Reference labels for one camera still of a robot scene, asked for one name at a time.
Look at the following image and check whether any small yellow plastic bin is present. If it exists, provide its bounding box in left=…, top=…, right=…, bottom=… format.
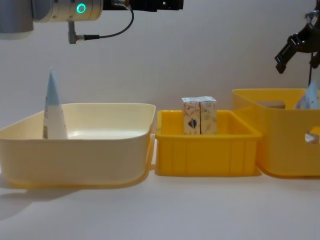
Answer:
left=154, top=109, right=263, bottom=177

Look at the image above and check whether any white table cloth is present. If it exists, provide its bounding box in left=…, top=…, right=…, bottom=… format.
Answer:
left=0, top=172, right=320, bottom=240

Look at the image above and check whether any thin dark cable silver plug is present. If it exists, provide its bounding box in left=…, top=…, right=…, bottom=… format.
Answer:
left=67, top=6, right=135, bottom=45

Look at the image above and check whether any white printed carton box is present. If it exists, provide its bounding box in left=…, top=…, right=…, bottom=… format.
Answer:
left=181, top=95, right=217, bottom=136

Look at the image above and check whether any large yellow bin with handle hole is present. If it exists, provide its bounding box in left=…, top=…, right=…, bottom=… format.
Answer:
left=231, top=87, right=320, bottom=179

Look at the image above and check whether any cream plastic tub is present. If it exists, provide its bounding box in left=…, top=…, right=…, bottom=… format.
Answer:
left=0, top=102, right=157, bottom=187

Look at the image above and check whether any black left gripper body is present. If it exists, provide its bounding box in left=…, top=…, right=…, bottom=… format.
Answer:
left=102, top=0, right=185, bottom=13

